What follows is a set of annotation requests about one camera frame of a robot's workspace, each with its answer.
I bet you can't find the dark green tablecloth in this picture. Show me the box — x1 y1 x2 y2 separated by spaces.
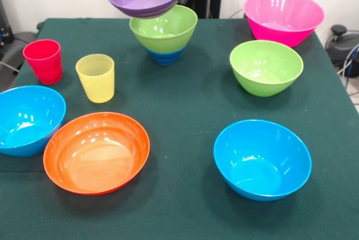
0 17 359 240

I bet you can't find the small dark blue bowl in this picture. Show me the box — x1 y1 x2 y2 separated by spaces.
145 47 186 66

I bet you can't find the light blue plastic bowl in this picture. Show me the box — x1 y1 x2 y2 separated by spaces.
0 85 67 158
213 119 312 202

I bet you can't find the orange plastic bowl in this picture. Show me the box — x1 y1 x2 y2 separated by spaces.
43 112 151 196

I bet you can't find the yellow plastic cup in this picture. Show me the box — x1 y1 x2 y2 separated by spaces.
75 53 115 104

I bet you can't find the black equipment case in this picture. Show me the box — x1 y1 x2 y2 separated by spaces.
0 0 15 53

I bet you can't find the tangle of floor cables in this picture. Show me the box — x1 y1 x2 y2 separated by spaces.
336 42 359 106

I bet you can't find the large magenta plastic bowl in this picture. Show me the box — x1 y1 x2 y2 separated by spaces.
243 0 325 48

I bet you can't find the red plastic cup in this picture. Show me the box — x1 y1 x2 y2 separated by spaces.
22 39 63 85

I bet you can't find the green plastic bowl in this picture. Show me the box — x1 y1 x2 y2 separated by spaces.
128 4 199 54
229 40 305 98

